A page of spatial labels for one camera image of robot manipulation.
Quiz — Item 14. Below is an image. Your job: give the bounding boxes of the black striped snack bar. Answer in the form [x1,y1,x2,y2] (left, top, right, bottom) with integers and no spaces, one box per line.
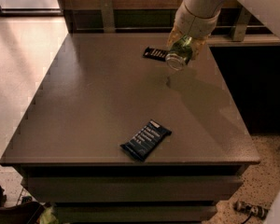
[143,47,168,62]

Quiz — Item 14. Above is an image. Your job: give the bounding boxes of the right metal wall bracket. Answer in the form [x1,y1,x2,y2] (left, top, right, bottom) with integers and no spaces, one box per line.
[231,7,251,42]

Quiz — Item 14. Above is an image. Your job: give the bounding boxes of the dark blue snack bar wrapper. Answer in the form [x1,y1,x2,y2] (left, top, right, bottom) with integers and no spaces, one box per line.
[120,119,172,161]

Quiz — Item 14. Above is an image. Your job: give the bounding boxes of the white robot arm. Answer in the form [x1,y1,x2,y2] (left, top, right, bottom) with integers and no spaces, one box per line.
[168,0,280,224]

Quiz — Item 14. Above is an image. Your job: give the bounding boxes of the left metal wall bracket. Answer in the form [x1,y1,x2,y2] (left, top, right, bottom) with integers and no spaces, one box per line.
[100,0,116,33]

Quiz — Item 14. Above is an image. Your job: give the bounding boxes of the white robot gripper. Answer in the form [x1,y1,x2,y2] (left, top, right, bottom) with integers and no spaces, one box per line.
[167,4,219,60]

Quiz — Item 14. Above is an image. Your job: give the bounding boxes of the green soda can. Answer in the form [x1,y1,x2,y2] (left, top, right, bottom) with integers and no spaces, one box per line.
[165,35,193,71]

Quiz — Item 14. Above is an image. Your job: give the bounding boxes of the grey drawer cabinet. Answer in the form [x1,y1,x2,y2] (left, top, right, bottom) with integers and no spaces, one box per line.
[0,34,259,224]

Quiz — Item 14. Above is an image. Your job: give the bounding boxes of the black white striped floor cable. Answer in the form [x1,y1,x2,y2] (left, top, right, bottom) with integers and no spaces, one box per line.
[233,200,269,221]

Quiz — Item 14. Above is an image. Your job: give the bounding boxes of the metal wall bracket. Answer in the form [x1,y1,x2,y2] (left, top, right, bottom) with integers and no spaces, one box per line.
[231,7,251,42]
[100,0,116,33]

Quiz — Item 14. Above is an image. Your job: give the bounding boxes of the green plastic bag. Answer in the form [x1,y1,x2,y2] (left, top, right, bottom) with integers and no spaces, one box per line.
[39,207,60,224]

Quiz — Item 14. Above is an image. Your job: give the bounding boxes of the dark chair at bottom left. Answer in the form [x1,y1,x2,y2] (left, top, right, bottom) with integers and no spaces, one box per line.
[0,185,45,224]

